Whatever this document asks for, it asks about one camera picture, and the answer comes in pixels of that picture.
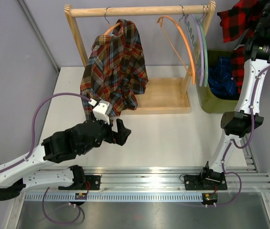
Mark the blue checked shirt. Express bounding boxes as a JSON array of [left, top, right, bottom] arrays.
[[208, 56, 239, 100]]

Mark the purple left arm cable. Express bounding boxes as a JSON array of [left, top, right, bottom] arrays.
[[0, 93, 90, 225]]

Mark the wooden clothes rack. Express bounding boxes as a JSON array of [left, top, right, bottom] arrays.
[[64, 0, 216, 115]]

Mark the brown multicolour plaid shirt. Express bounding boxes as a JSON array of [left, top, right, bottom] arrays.
[[80, 19, 148, 117]]

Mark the orange hanger of red shirt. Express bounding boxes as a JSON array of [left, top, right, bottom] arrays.
[[151, 5, 196, 84]]

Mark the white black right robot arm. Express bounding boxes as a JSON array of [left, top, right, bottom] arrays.
[[192, 0, 270, 190]]

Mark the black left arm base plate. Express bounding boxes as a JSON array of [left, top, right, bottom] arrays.
[[58, 175, 101, 191]]

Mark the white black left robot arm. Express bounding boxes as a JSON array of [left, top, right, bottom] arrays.
[[0, 119, 131, 201]]

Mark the green plastic bin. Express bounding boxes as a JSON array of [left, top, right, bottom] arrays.
[[197, 50, 239, 114]]

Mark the aluminium mounting rail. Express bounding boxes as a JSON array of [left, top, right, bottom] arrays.
[[14, 138, 270, 203]]

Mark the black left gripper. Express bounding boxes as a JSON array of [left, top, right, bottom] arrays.
[[80, 111, 131, 155]]

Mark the red black checked shirt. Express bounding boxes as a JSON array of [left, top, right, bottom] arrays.
[[217, 0, 263, 94]]

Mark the mint green plastic hanger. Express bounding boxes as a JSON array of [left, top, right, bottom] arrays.
[[187, 14, 209, 88]]

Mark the orange hanger of plaid shirt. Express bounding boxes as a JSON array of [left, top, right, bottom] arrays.
[[103, 6, 123, 36]]

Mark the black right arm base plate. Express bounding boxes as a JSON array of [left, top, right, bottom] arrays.
[[183, 175, 228, 191]]

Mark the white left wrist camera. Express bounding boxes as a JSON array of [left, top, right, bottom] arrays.
[[88, 99, 113, 125]]

